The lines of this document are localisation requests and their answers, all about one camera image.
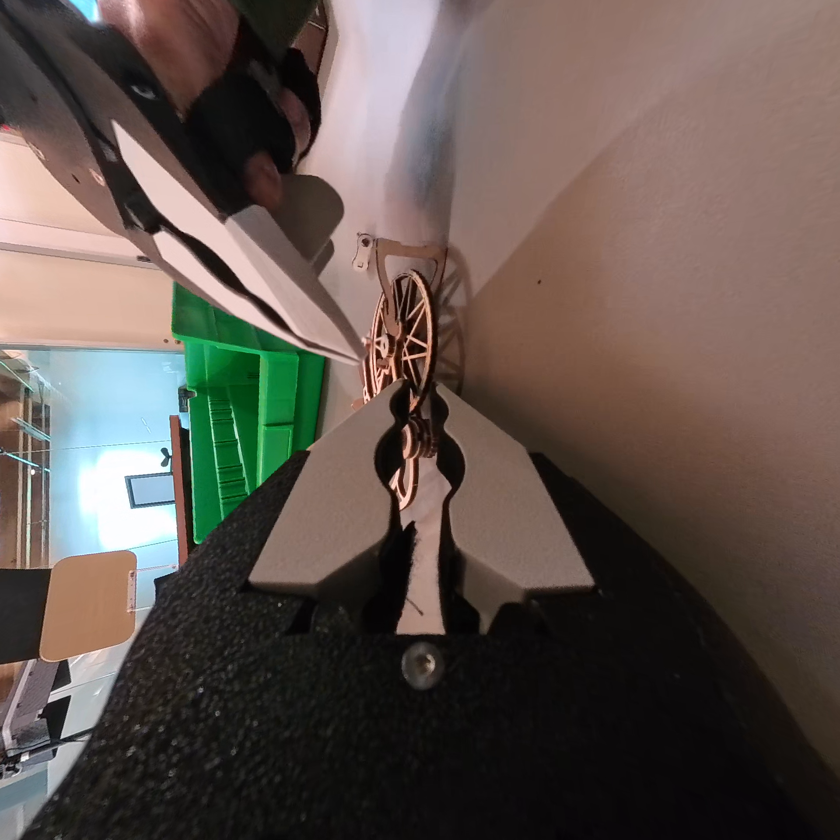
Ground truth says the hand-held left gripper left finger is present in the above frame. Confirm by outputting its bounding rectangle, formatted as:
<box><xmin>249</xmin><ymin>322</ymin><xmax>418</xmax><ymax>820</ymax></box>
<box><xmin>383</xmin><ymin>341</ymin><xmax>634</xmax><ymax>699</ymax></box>
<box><xmin>247</xmin><ymin>381</ymin><xmax>411</xmax><ymax>601</ymax></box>

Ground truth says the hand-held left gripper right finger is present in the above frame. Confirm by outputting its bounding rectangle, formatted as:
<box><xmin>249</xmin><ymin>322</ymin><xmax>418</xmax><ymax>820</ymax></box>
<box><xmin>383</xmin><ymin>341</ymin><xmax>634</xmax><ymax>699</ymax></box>
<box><xmin>432</xmin><ymin>382</ymin><xmax>596</xmax><ymax>610</ymax></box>

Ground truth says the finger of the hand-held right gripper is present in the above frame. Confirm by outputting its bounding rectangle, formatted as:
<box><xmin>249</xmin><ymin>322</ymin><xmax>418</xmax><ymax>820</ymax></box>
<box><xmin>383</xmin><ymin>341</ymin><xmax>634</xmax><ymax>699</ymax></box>
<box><xmin>153</xmin><ymin>228</ymin><xmax>363</xmax><ymax>367</ymax></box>
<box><xmin>107</xmin><ymin>120</ymin><xmax>366</xmax><ymax>360</ymax></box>

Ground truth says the wooden bicycle model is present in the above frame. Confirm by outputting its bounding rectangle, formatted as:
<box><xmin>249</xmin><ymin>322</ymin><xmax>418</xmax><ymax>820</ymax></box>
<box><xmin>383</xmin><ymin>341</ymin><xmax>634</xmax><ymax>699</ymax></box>
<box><xmin>350</xmin><ymin>231</ymin><xmax>454</xmax><ymax>511</ymax></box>

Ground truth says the grey desk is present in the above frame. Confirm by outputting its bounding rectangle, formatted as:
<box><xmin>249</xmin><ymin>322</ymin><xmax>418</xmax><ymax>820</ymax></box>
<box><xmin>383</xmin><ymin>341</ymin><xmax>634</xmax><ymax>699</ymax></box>
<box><xmin>315</xmin><ymin>0</ymin><xmax>840</xmax><ymax>840</ymax></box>

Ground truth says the person's right hand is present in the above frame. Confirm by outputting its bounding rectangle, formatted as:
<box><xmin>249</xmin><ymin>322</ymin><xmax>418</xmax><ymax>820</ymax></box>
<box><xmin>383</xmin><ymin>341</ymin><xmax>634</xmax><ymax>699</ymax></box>
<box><xmin>98</xmin><ymin>0</ymin><xmax>316</xmax><ymax>210</ymax></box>

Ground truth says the green plastic bin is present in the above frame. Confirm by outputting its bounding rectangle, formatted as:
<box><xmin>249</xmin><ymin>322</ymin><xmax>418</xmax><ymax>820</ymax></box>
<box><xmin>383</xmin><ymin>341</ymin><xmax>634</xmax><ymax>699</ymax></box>
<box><xmin>171</xmin><ymin>281</ymin><xmax>327</xmax><ymax>547</ymax></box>

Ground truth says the white door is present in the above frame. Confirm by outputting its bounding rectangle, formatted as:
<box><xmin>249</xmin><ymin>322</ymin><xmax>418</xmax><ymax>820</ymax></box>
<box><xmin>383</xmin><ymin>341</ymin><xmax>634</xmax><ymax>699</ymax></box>
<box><xmin>0</xmin><ymin>134</ymin><xmax>168</xmax><ymax>245</ymax></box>
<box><xmin>0</xmin><ymin>248</ymin><xmax>188</xmax><ymax>347</ymax></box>

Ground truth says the wooden office table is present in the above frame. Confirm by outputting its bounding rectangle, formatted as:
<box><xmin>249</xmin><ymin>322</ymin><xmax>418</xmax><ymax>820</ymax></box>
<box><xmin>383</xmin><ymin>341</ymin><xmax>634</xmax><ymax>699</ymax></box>
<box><xmin>168</xmin><ymin>413</ymin><xmax>196</xmax><ymax>562</ymax></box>

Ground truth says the computer monitor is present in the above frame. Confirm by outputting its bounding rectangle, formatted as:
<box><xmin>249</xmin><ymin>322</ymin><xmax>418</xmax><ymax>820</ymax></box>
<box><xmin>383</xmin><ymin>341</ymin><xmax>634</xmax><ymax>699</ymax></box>
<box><xmin>125</xmin><ymin>474</ymin><xmax>178</xmax><ymax>510</ymax></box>

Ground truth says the metal storage rack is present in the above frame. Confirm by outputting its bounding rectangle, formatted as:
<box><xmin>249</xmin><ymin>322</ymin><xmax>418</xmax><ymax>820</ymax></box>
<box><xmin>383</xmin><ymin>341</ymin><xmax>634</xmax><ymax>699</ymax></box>
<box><xmin>0</xmin><ymin>351</ymin><xmax>53</xmax><ymax>572</ymax></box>

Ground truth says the beige chair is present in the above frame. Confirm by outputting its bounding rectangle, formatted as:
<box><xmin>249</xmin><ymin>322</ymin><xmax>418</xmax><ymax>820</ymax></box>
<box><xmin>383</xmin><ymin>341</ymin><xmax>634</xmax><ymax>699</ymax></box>
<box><xmin>38</xmin><ymin>550</ymin><xmax>139</xmax><ymax>662</ymax></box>

